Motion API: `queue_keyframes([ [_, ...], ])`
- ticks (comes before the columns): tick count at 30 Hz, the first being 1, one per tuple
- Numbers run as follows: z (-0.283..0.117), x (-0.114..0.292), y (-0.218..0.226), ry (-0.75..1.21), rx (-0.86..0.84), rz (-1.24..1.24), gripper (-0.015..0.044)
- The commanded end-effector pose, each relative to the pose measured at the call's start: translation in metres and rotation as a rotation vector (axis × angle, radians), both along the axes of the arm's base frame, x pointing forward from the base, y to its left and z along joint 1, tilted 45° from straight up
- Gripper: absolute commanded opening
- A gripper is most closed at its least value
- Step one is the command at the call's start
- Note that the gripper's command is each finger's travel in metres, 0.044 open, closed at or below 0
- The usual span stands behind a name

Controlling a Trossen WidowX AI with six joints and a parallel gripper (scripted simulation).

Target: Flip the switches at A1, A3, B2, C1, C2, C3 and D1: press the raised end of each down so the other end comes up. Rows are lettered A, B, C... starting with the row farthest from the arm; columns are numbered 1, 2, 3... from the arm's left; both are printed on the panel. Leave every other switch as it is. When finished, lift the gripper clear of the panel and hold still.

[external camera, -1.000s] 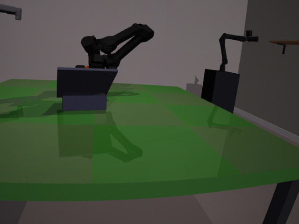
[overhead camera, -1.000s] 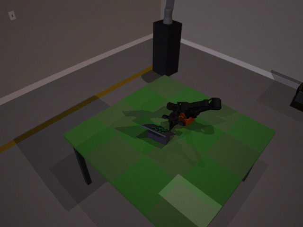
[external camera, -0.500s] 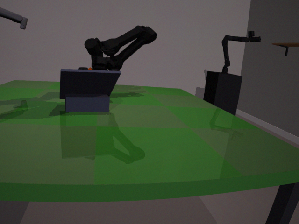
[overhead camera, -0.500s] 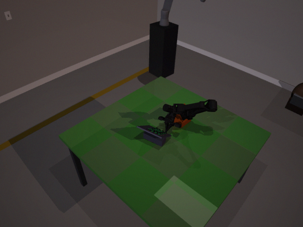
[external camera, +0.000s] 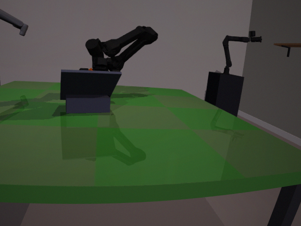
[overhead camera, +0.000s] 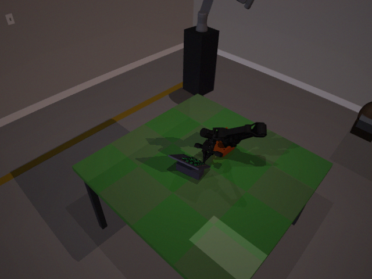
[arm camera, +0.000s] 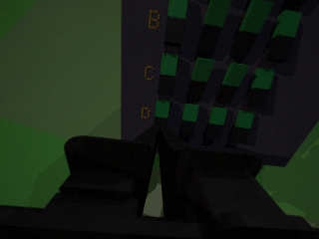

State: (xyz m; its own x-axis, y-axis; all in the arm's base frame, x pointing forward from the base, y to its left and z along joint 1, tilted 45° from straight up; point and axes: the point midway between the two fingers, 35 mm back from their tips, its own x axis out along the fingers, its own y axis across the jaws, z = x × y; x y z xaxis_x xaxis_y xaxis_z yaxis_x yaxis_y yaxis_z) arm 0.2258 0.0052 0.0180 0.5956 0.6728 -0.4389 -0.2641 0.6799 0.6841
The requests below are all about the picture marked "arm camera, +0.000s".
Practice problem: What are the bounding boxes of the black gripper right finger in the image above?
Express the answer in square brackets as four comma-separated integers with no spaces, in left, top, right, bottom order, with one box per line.
[158,123,262,219]

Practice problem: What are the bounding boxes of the dark grey switch panel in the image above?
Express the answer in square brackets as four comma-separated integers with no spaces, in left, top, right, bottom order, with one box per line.
[121,0,319,167]

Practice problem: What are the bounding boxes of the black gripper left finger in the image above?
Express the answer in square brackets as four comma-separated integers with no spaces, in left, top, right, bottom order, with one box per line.
[64,122,160,216]

